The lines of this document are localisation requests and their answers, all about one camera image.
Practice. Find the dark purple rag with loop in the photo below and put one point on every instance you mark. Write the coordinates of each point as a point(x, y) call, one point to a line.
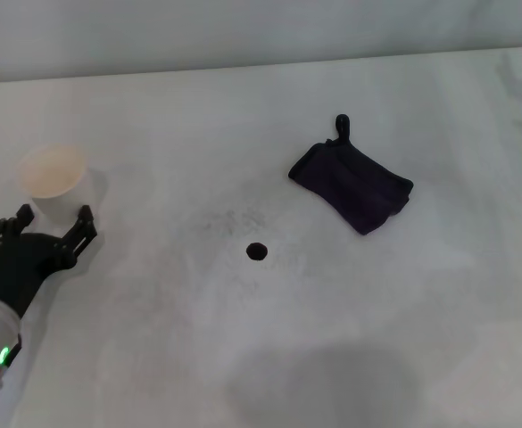
point(354, 187)

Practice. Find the white paper cup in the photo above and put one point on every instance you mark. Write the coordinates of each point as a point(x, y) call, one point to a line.
point(57, 183)

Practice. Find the black water stain spot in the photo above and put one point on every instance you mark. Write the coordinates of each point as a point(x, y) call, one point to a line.
point(256, 251)

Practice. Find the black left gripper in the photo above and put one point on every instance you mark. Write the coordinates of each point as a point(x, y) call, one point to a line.
point(17, 272)

